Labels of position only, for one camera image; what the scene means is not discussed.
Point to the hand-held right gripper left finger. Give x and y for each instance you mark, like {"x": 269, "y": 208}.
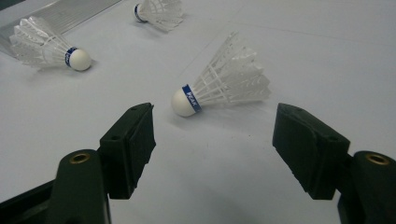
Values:
{"x": 130, "y": 149}

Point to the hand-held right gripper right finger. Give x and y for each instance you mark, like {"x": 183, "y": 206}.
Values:
{"x": 311, "y": 152}

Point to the white feather shuttlecock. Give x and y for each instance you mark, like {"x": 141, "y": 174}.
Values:
{"x": 224, "y": 84}
{"x": 40, "y": 46}
{"x": 158, "y": 12}

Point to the white table cover sheet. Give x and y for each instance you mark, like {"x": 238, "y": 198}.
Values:
{"x": 62, "y": 124}

